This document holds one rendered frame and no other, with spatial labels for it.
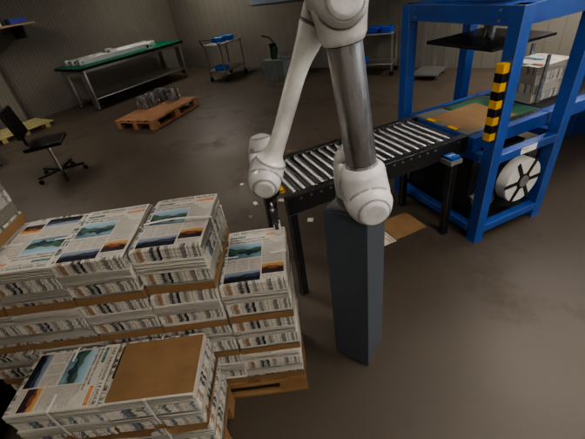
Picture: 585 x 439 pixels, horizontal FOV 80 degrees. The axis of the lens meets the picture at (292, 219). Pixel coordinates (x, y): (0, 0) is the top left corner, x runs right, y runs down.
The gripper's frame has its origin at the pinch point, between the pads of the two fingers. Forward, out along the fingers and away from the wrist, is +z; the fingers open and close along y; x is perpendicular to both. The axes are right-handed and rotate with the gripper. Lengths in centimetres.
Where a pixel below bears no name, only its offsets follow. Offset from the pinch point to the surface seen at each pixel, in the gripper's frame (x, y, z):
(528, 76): 191, -140, -3
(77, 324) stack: -90, 19, 22
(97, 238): -72, 5, -11
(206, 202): -29.4, -11.5, -10.5
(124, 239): -59, 9, -11
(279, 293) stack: -3.0, 17.9, 21.1
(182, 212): -39.6, -7.1, -10.0
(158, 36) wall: -306, -956, 1
